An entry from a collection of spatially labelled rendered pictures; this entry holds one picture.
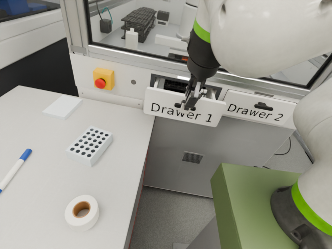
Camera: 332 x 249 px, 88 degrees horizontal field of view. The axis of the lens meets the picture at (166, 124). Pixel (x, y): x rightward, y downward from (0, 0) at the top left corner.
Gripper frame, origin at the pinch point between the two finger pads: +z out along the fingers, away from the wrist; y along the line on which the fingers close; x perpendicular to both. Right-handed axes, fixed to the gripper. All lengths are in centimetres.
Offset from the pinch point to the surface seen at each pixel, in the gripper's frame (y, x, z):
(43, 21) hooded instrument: -50, -80, 18
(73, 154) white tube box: 20.4, -30.5, 6.4
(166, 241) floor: 44, 10, 82
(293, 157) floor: -47, 138, 115
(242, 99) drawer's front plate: -14.0, 23.6, 7.1
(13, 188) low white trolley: 32, -41, 6
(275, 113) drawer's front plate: -12.9, 39.5, 10.2
